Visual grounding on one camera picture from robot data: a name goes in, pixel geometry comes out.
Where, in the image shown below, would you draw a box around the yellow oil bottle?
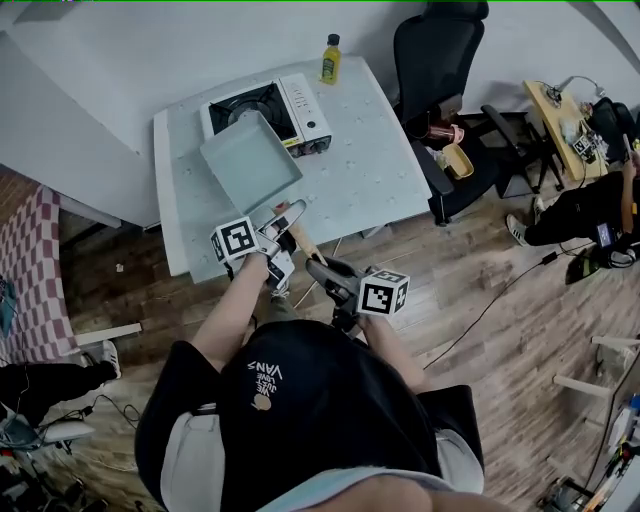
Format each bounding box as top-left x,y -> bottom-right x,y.
319,32 -> 343,86

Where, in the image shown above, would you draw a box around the white table frame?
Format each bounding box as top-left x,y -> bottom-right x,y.
551,335 -> 640,402

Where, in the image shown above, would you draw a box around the red white checkered cloth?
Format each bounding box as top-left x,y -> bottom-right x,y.
0,184 -> 80,362

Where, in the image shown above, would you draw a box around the pink drinking bottle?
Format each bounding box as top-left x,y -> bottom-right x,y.
424,124 -> 467,145

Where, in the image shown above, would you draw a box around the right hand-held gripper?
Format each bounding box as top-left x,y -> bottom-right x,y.
305,256 -> 412,322

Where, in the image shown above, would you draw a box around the white portable gas stove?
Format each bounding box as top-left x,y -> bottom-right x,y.
199,72 -> 334,159

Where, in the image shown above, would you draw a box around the black high-back office chair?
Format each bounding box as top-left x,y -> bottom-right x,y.
391,0 -> 502,227

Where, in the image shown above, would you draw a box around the yellow food container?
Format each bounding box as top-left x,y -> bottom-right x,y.
441,144 -> 475,181

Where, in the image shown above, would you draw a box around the white table leg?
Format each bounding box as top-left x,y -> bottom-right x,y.
74,321 -> 143,348

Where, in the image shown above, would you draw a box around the light wooden desk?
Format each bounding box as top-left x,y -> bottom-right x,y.
522,79 -> 610,183

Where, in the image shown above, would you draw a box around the green black pouch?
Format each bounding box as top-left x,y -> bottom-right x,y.
564,249 -> 602,287

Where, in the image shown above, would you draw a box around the white gooseneck desk lamp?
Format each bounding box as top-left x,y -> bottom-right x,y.
546,74 -> 608,102

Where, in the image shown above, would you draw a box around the person's right forearm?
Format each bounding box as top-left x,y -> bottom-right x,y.
356,313 -> 433,393

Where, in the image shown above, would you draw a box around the blue face mask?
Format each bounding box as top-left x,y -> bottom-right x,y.
278,466 -> 454,504

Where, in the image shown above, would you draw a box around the person's left forearm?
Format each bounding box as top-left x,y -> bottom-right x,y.
191,251 -> 274,374

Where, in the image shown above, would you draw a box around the person's black shirt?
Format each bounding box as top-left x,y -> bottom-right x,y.
133,319 -> 488,512

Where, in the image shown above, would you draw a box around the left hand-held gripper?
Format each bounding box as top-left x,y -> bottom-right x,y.
209,198 -> 308,292

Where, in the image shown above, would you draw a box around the black white patterned device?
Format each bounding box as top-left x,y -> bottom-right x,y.
571,131 -> 602,162

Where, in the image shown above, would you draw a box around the square grey pan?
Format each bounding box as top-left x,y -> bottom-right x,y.
199,110 -> 322,259

